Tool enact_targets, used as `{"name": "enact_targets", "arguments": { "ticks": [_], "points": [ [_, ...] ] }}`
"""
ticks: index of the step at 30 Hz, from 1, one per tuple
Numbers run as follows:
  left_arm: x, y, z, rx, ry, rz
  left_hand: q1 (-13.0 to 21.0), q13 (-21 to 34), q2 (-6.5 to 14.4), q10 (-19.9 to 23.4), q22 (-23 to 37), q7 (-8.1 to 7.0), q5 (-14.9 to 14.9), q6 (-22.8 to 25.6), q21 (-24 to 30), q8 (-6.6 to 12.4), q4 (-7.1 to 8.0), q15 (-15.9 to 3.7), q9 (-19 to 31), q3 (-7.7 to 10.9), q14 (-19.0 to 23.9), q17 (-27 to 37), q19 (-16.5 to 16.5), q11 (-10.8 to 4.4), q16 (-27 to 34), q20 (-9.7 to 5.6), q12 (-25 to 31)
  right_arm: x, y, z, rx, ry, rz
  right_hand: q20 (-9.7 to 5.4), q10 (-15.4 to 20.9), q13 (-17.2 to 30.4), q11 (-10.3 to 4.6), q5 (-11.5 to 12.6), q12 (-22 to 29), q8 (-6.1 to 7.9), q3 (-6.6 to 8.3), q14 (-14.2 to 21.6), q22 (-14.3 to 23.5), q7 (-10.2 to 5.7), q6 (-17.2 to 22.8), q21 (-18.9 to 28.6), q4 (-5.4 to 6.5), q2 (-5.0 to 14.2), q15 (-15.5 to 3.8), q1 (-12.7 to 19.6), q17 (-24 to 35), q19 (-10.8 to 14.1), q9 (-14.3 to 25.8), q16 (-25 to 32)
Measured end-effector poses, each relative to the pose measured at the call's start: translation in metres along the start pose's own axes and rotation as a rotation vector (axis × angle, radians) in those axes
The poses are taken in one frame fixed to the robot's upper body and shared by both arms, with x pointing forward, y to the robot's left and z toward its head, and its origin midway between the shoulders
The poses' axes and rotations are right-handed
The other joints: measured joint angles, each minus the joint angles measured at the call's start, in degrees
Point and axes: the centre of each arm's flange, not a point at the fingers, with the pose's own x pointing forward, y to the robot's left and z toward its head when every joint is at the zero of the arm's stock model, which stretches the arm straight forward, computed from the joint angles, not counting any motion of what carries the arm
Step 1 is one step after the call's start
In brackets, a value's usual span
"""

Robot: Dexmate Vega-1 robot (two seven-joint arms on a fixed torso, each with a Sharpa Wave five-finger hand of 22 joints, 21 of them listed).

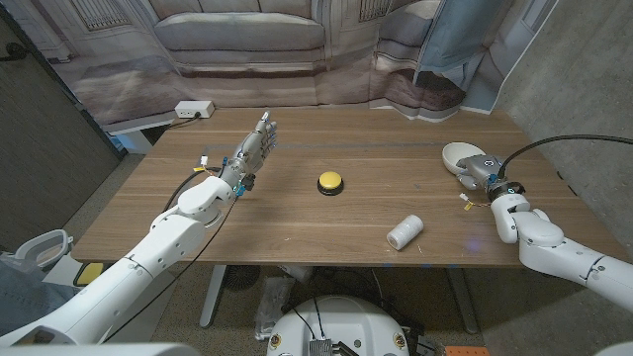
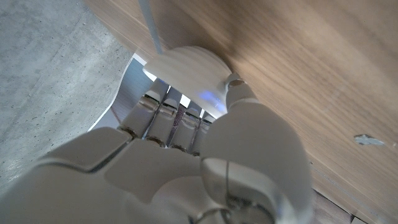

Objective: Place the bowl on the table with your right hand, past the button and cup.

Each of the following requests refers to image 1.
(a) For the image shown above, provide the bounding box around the right wrist connector yellow tag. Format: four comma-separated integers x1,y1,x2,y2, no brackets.
458,192,491,213

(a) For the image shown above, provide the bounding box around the wrist connector yellow tag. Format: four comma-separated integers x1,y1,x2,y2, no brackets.
458,192,491,213
192,154,222,174

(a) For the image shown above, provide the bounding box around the orange box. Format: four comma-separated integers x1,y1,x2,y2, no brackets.
444,345,491,356

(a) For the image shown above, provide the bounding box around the white crumpled bag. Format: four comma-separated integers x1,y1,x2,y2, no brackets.
277,265,316,284

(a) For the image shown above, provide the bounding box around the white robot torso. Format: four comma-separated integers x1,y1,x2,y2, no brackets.
265,295,410,356

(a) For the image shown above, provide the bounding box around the grey perforated partition panel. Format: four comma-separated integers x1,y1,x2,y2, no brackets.
0,4,126,254

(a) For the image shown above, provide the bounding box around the white power strip box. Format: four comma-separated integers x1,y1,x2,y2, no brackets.
174,100,216,120

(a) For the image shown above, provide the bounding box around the white table leg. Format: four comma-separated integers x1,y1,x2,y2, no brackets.
199,264,227,329

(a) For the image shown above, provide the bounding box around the clear plastic bag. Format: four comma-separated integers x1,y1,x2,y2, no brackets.
254,275,298,342

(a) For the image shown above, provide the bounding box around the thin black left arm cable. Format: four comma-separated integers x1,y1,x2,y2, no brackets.
102,195,239,343

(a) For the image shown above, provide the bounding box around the yellow button with black base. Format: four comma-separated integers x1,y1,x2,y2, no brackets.
316,170,345,197

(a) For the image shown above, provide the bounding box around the blue denim trouser leg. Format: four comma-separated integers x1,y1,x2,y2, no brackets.
0,256,83,337

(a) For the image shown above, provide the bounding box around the grey five-finger right hand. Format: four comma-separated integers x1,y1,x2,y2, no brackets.
454,153,506,192

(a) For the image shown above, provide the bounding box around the black wall hook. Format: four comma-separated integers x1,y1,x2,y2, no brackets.
0,42,30,63

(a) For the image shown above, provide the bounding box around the grey five-finger left hand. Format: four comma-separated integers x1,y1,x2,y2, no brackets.
220,111,279,187

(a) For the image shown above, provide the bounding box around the white ribbed bowl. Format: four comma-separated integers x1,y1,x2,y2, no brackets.
441,141,487,176

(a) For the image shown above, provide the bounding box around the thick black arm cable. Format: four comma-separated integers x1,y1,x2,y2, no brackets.
162,167,224,214
496,133,633,179

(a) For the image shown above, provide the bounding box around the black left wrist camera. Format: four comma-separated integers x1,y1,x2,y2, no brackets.
234,172,257,198

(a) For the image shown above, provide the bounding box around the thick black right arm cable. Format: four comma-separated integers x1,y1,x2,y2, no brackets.
496,133,633,179

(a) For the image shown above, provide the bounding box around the grey table leg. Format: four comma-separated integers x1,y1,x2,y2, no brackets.
447,266,480,335

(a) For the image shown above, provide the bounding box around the yellow and black pad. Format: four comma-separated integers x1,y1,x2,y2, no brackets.
72,261,135,288

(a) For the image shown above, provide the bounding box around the black power strip cable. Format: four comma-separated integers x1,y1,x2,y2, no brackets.
162,112,203,131

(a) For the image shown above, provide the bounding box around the left wrist connector yellow tag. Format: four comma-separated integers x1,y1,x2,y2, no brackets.
192,154,222,174

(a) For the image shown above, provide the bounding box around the white grey rimmed container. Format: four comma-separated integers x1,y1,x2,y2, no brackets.
13,228,74,272

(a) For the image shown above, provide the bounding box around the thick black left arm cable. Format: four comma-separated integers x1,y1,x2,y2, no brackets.
162,167,224,214

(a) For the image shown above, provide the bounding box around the printed living room backdrop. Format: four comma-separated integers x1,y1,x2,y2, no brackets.
8,0,561,135

